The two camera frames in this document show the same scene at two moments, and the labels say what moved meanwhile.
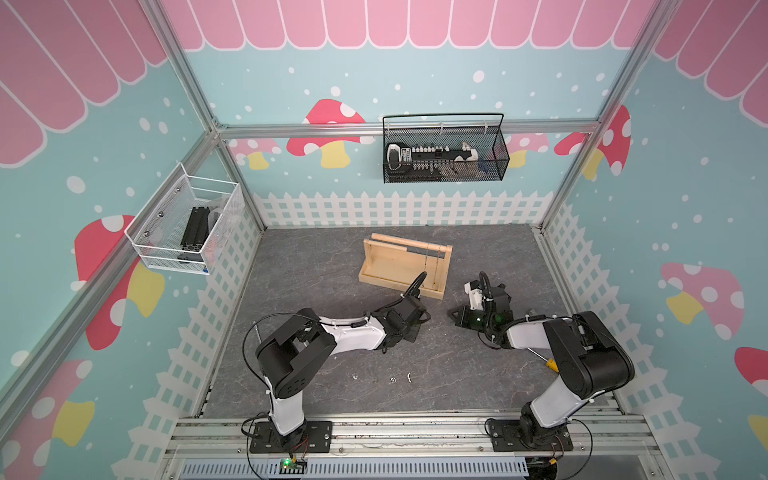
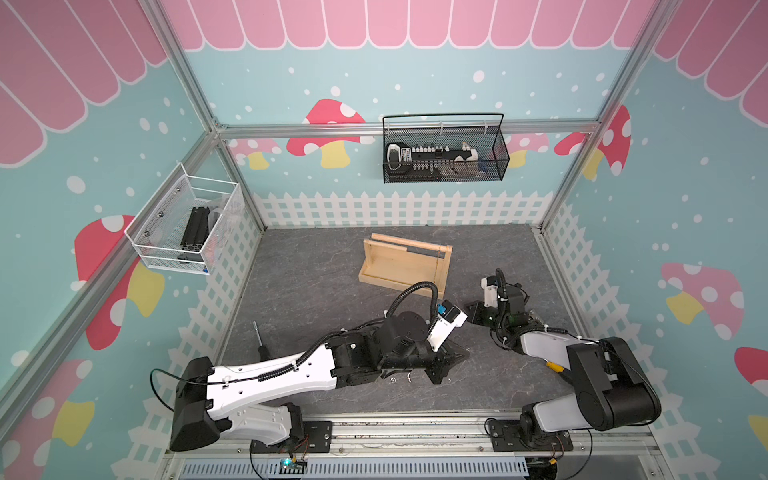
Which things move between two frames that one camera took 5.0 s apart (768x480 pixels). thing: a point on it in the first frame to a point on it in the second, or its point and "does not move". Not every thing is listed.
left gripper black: [411, 335] to [445, 359]
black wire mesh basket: [450, 147] does not move
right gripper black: [463, 311] does not move
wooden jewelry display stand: [395, 263] does not move
